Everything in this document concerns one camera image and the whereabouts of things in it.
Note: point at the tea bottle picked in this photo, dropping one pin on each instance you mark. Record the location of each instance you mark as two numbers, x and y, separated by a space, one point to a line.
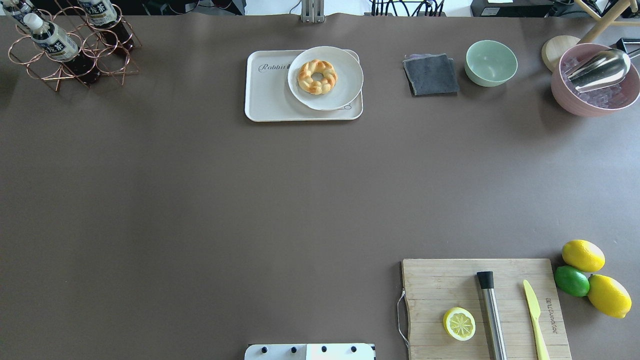
103 16

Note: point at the beige serving tray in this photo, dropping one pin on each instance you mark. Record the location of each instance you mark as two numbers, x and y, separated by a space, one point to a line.
268 97

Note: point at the tea bottle front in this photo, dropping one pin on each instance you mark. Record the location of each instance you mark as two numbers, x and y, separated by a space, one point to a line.
59 46

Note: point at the tea bottle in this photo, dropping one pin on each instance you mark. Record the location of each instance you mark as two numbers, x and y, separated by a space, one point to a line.
18 9
59 46

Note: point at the tea bottle rear left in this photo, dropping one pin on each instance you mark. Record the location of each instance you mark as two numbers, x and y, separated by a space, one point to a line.
18 9

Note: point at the braided donut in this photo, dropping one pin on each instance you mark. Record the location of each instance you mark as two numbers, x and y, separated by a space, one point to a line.
317 77

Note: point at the white plate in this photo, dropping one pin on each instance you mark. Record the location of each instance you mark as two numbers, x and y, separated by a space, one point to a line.
348 85

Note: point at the dark grey cloth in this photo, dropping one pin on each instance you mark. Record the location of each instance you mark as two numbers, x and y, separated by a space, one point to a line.
430 74

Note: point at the bamboo cutting board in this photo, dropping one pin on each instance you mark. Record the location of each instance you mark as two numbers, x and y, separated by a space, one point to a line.
433 286

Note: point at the steel muddler tool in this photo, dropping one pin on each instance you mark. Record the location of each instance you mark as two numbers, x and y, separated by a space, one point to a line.
497 339

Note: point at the half lemon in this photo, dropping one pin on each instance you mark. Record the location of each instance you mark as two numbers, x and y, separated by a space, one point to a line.
459 324

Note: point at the green bowl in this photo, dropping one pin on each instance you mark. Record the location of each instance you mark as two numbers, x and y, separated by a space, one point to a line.
490 63

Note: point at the yellow plastic knife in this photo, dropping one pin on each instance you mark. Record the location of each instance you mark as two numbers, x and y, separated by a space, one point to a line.
535 312

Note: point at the wooden mug tree stand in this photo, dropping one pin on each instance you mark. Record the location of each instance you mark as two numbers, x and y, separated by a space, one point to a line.
555 47

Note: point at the green lime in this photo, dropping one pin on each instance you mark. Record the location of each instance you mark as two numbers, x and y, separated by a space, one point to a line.
571 281

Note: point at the yellow lemon upper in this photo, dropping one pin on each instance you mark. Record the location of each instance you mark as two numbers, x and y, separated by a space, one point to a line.
583 255

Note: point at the yellow lemon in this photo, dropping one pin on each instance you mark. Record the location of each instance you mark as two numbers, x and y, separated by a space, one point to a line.
609 296
583 255

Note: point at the pink bowl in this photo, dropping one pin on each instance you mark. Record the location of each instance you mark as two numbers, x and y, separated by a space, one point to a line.
580 100

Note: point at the clear ice cubes pile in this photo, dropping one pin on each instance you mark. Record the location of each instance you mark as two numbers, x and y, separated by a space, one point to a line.
599 80

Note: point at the metal ice scoop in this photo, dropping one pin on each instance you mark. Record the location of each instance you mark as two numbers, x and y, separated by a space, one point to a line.
606 68

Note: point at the yellow lemon lower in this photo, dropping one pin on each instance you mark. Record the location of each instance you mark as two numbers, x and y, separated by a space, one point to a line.
609 296

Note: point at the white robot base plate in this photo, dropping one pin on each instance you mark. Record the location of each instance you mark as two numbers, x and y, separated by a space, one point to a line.
311 351

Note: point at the copper wire bottle rack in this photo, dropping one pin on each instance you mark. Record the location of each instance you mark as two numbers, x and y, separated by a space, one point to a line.
83 41

